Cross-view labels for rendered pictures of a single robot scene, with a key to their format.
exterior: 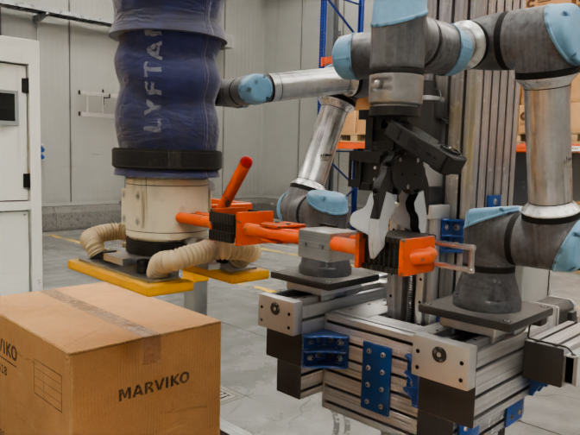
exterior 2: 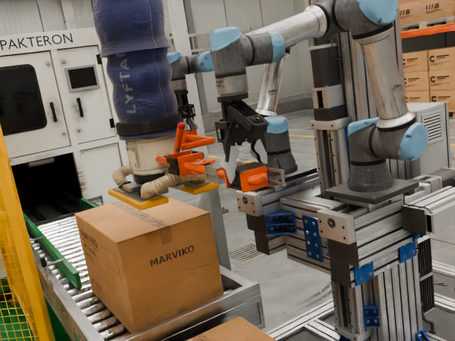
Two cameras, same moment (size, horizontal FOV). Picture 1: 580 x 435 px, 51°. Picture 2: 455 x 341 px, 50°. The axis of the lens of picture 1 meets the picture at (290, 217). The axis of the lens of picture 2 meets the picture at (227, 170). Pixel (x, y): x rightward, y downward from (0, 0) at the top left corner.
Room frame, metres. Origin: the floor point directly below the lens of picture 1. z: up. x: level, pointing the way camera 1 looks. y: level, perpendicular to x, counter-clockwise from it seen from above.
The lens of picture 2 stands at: (-0.28, -0.40, 1.51)
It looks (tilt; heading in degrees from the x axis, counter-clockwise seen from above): 12 degrees down; 14
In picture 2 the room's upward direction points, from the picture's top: 9 degrees counter-clockwise
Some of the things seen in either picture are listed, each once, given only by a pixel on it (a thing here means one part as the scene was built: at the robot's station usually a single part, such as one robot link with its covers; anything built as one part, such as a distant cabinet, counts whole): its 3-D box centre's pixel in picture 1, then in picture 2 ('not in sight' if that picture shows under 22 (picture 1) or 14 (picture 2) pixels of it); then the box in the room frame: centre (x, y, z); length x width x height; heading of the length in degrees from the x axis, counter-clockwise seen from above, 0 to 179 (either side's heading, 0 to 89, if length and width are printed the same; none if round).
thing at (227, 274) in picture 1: (203, 258); (184, 178); (1.36, 0.19, 1.14); 0.34 x 0.10 x 0.05; 43
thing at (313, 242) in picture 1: (327, 243); (221, 172); (0.95, -0.06, 1.24); 0.07 x 0.07 x 0.04; 43
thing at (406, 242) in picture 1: (394, 251); (246, 176); (0.85, -0.15, 1.24); 0.08 x 0.07 x 0.05; 43
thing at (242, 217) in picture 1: (241, 225); (185, 162); (1.11, 0.09, 1.24); 0.10 x 0.08 x 0.06; 133
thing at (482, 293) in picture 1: (487, 284); (369, 171); (1.39, -0.46, 1.09); 0.15 x 0.15 x 0.10
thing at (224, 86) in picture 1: (232, 92); (199, 63); (1.71, 0.17, 1.54); 0.11 x 0.11 x 0.08; 31
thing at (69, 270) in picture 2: not in sight; (38, 244); (2.23, 1.53, 0.60); 1.60 x 0.10 x 0.09; 44
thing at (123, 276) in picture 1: (126, 267); (135, 191); (1.23, 0.33, 1.14); 0.34 x 0.10 x 0.05; 43
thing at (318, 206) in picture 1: (325, 214); (273, 132); (1.74, -0.10, 1.20); 0.13 x 0.12 x 0.14; 31
